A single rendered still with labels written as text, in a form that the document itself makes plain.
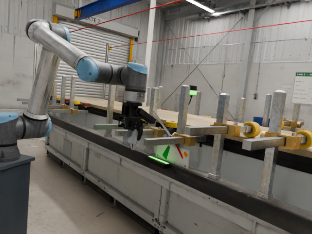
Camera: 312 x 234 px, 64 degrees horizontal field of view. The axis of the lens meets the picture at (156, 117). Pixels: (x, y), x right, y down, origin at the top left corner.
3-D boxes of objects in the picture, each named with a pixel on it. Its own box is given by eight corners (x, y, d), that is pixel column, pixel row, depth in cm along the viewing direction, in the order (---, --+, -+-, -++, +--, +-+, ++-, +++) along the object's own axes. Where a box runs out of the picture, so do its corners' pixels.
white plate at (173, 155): (187, 169, 131) (189, 150, 130) (154, 156, 150) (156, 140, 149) (188, 169, 131) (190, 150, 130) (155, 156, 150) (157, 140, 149)
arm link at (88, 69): (19, 10, 131) (94, 60, 96) (42, 17, 141) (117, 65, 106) (14, 32, 134) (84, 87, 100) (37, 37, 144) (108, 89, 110)
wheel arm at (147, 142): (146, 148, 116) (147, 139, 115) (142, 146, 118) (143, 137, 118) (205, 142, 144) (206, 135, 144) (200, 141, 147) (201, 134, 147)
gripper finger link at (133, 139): (123, 150, 110) (125, 129, 109) (134, 149, 114) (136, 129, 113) (127, 152, 107) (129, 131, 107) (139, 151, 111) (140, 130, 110)
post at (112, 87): (107, 137, 193) (111, 79, 189) (103, 136, 197) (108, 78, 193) (112, 137, 196) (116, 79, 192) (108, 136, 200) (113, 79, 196)
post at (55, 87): (51, 121, 287) (54, 79, 283) (50, 121, 290) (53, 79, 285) (55, 121, 290) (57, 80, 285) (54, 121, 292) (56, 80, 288)
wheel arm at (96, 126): (95, 131, 153) (96, 124, 153) (93, 130, 156) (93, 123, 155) (150, 129, 182) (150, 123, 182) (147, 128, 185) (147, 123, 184)
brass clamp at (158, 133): (156, 137, 149) (157, 129, 148) (142, 133, 159) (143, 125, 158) (164, 137, 153) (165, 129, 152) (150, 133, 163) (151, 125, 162)
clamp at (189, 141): (188, 146, 130) (190, 137, 130) (170, 141, 140) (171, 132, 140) (195, 146, 134) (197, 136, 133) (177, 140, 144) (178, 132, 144)
